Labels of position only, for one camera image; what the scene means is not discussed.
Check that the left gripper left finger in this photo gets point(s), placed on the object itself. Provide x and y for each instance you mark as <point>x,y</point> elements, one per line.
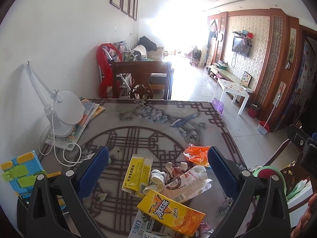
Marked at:
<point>44,216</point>

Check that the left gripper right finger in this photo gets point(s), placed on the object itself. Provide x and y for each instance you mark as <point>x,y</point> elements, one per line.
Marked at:
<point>270,217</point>

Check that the pink white milk carton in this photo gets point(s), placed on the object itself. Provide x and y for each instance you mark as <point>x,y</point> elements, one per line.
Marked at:
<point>189,185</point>

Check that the yellow iced tea carton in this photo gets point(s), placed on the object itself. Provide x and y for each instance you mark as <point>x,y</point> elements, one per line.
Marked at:
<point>170,213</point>

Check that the yellow drink carton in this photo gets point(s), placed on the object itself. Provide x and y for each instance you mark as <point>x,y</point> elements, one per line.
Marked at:
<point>137,175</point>

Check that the person's right hand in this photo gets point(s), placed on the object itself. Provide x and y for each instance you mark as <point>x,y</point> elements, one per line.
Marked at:
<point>305,218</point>

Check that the dark wooden chair near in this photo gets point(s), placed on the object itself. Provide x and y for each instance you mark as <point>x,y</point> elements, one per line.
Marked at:
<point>293,173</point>

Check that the dark wooden chair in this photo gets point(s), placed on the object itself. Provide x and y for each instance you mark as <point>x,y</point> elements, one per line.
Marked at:
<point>139,88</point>
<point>293,173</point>

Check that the red bin with green rim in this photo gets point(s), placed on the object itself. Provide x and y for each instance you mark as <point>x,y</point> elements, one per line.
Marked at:
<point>268,171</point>

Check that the mop with red base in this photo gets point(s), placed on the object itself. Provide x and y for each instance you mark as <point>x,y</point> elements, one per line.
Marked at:
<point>263,128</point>

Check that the colourful toy phone stand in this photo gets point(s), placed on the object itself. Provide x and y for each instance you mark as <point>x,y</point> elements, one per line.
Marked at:
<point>21,172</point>

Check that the small red waste bin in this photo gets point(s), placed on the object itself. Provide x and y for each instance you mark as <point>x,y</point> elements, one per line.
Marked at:
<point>253,110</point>

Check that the orange plastic snack bag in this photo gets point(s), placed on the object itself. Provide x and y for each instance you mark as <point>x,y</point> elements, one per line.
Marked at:
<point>197,155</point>

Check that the white green milk carton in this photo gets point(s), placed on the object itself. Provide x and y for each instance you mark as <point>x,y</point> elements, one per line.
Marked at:
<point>146,226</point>

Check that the white coffee table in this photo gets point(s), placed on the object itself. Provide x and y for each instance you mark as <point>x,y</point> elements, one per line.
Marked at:
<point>234,89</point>

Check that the crumpled brown wrapper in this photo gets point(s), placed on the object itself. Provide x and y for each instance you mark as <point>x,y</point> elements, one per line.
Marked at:
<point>173,172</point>

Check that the purple plastic stool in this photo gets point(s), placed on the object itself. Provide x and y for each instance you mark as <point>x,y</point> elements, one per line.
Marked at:
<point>218,105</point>

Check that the white desk lamp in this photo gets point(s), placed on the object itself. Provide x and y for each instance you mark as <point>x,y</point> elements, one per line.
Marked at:
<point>66,109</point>

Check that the white paper cup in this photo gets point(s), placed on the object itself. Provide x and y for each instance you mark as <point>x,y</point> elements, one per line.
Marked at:
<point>158,178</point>

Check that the stack of magazines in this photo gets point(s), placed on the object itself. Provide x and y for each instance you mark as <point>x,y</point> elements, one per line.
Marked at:
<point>92,110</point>

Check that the patterned tablecloth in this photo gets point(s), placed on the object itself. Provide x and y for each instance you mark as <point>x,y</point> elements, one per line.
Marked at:
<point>158,129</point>

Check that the red bag on rack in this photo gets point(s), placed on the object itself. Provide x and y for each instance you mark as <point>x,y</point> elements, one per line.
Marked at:
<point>105,67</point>

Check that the dark wooden chair far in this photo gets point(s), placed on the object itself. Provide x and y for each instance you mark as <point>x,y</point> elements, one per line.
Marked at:
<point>139,88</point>

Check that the wall mounted television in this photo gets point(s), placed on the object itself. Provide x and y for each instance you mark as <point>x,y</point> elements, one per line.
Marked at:
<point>241,46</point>

